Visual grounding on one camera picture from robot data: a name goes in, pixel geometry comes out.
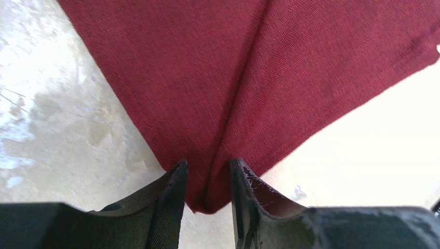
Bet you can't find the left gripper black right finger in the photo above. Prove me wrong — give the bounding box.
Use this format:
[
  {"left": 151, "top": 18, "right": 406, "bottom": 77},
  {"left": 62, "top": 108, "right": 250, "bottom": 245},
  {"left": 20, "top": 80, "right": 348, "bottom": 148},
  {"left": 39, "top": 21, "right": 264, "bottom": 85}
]
[{"left": 229, "top": 158, "right": 439, "bottom": 248}]

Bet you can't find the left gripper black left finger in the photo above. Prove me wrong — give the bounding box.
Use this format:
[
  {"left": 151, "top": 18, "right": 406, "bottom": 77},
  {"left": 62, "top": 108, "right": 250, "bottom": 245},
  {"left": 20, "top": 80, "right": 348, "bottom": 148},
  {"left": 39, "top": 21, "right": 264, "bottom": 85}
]
[{"left": 1, "top": 160, "right": 187, "bottom": 248}]

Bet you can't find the dark red cloth napkin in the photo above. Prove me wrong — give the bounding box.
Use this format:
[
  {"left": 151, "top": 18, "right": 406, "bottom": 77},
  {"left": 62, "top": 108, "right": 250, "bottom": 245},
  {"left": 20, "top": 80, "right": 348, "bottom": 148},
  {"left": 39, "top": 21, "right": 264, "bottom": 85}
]
[{"left": 59, "top": 1, "right": 439, "bottom": 214}]

